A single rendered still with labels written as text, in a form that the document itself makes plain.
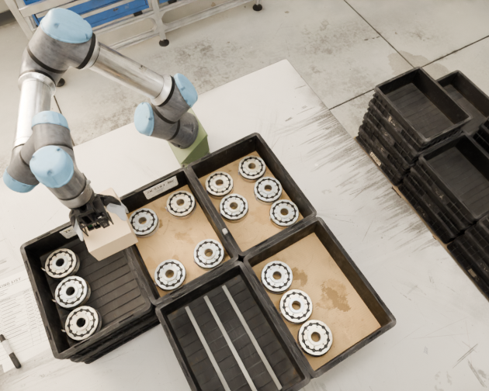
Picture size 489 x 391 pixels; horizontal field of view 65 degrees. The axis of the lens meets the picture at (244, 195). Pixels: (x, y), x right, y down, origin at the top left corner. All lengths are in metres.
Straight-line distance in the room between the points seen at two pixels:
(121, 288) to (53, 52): 0.74
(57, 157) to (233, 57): 2.37
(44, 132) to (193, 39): 2.43
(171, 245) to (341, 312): 0.61
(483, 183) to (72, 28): 1.93
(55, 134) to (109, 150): 0.88
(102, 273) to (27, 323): 0.34
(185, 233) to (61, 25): 0.73
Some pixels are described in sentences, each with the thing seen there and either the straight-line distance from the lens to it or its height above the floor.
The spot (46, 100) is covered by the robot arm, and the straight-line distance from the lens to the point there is 1.21.
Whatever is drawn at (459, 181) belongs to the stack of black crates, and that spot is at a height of 0.38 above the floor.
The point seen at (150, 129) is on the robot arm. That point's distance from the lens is 1.46.
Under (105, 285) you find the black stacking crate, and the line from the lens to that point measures 1.40.
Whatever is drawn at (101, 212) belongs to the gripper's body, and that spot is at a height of 1.24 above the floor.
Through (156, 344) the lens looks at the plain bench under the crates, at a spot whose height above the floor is 0.70.
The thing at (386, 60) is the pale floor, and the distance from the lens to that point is 3.22.
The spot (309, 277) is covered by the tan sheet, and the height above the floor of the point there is 0.83.
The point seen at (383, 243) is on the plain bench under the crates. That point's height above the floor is 0.70.
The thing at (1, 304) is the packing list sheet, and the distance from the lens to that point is 1.68.
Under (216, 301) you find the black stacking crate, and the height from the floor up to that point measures 0.83.
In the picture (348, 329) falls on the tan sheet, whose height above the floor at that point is 0.83.
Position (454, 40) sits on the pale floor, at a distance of 3.56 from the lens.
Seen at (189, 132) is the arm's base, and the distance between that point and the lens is 1.56.
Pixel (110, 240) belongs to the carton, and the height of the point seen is 1.12.
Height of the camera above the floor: 2.10
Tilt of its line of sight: 62 degrees down
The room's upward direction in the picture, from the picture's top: 2 degrees counter-clockwise
